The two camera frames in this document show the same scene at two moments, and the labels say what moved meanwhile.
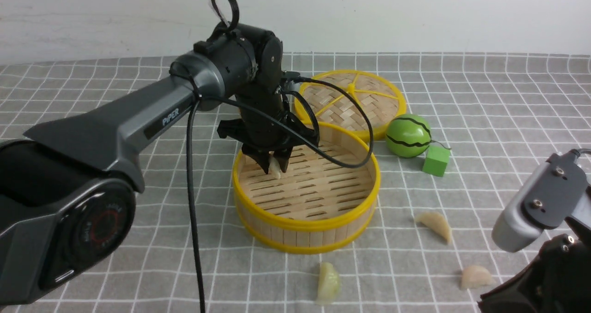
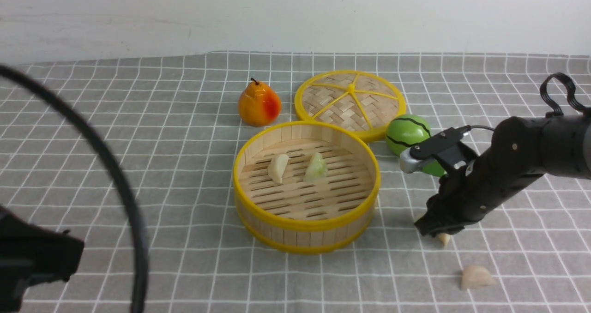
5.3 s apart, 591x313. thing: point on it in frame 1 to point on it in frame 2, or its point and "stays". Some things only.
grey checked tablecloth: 430,247 stays
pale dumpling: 475,276 stays
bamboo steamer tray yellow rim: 328,190 stays
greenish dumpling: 329,288 to 316,169
